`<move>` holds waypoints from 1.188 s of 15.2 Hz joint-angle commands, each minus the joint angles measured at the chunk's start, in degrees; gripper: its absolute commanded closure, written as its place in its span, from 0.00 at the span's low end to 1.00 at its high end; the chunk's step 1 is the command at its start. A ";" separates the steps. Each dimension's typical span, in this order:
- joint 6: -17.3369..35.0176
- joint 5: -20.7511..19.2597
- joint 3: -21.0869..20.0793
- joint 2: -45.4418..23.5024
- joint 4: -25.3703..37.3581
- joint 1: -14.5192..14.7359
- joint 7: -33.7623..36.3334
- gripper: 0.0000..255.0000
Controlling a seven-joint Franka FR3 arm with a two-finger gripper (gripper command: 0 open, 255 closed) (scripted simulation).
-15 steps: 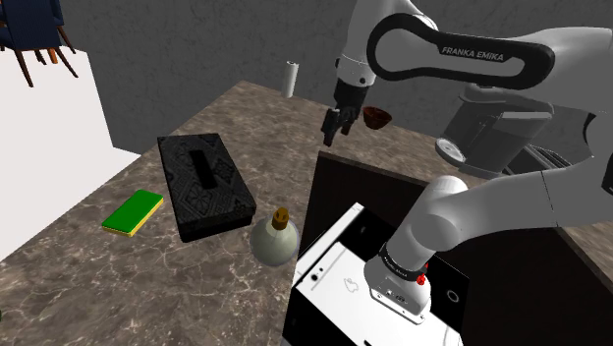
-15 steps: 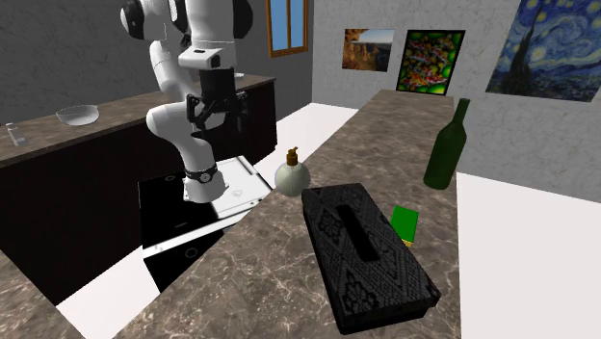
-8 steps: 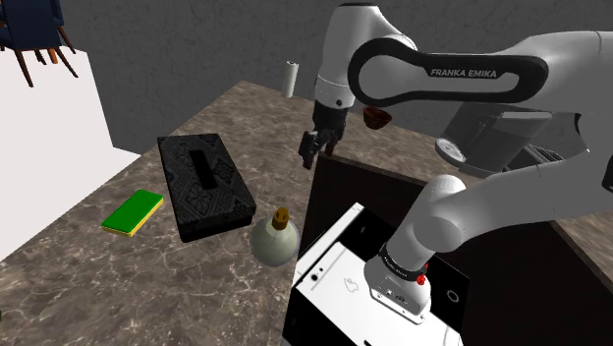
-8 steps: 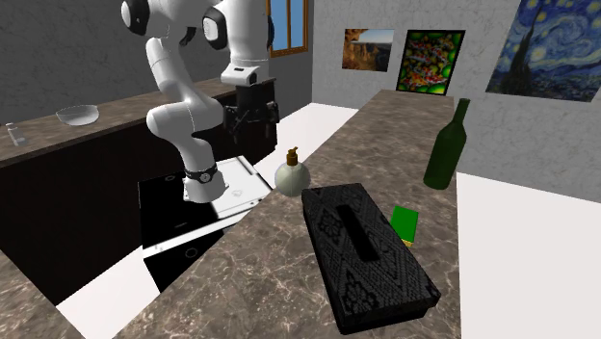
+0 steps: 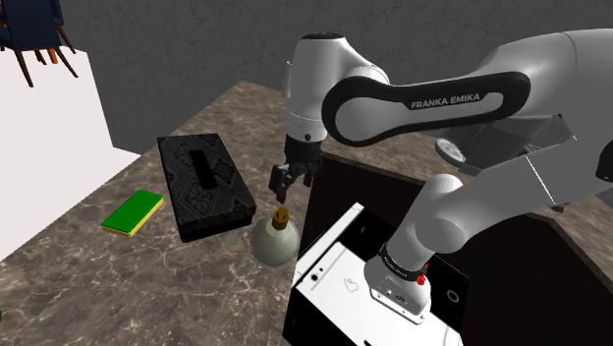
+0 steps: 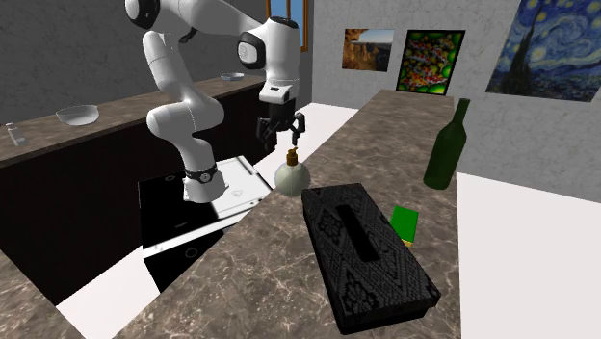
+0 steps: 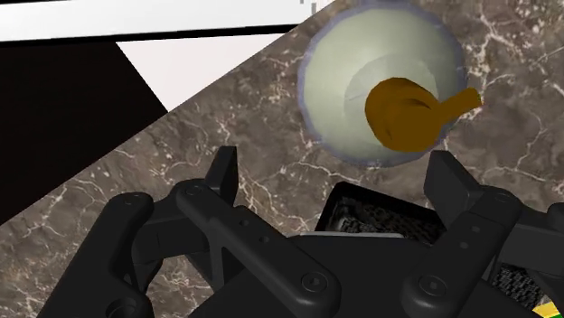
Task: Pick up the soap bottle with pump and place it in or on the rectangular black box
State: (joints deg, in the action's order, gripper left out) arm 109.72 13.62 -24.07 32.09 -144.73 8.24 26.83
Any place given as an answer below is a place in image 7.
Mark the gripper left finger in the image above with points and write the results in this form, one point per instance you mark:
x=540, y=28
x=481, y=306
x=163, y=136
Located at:
x=246, y=238

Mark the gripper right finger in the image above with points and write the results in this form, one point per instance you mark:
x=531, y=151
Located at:
x=467, y=238

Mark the black mesh basket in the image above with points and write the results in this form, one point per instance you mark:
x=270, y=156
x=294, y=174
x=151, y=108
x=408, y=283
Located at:
x=374, y=216

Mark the yellow and green object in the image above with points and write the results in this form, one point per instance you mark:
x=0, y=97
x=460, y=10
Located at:
x=553, y=312

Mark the brown chicken drumstick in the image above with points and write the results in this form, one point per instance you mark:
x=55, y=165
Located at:
x=405, y=116

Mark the pale green bowl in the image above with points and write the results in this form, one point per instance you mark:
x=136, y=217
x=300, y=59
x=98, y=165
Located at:
x=335, y=79

